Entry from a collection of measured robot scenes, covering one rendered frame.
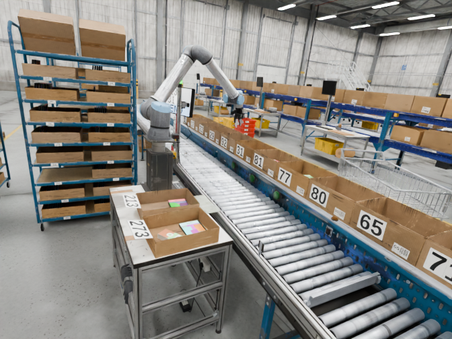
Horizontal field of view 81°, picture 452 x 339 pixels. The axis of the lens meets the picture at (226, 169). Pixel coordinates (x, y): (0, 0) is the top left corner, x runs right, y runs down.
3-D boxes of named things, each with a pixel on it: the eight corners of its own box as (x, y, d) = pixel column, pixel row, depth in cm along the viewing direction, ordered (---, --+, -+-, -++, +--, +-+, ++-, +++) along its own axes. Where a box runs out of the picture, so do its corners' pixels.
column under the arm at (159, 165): (147, 196, 206) (146, 155, 195) (140, 183, 227) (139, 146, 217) (179, 192, 219) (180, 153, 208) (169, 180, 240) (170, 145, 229)
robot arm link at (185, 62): (142, 115, 204) (196, 39, 212) (134, 111, 217) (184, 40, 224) (157, 126, 215) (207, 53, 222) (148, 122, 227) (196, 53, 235)
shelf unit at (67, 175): (38, 233, 270) (4, 17, 208) (45, 211, 312) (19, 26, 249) (137, 219, 313) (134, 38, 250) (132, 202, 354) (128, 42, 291)
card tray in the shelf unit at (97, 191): (93, 196, 286) (92, 187, 283) (93, 185, 311) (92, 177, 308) (132, 192, 303) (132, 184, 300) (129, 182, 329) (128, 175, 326)
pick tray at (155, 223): (141, 231, 159) (140, 216, 156) (198, 219, 179) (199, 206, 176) (155, 259, 137) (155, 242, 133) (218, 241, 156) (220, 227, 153)
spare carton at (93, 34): (79, 27, 232) (78, 17, 242) (81, 58, 254) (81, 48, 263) (126, 34, 250) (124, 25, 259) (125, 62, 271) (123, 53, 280)
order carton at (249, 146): (233, 155, 294) (235, 140, 288) (255, 154, 307) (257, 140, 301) (251, 166, 261) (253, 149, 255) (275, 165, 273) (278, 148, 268)
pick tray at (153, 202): (135, 205, 189) (134, 192, 186) (186, 199, 206) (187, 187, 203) (142, 225, 165) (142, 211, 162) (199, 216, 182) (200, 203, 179)
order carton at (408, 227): (348, 226, 162) (355, 201, 156) (379, 219, 174) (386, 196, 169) (413, 268, 129) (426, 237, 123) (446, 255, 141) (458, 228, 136)
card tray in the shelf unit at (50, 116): (29, 121, 241) (28, 110, 238) (36, 116, 266) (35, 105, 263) (80, 122, 258) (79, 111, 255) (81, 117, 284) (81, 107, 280)
